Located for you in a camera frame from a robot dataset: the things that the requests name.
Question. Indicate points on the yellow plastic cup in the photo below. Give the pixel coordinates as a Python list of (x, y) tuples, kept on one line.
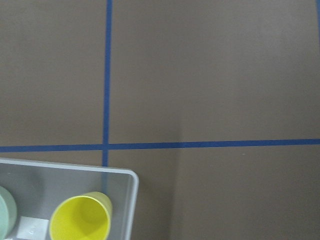
[(82, 217)]

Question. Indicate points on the pale green bowl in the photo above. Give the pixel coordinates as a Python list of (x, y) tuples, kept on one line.
[(8, 213)]

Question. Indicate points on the clear plastic box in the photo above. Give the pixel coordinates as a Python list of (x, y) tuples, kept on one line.
[(53, 201)]

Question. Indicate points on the white label in box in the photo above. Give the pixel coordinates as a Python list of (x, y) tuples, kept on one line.
[(31, 228)]

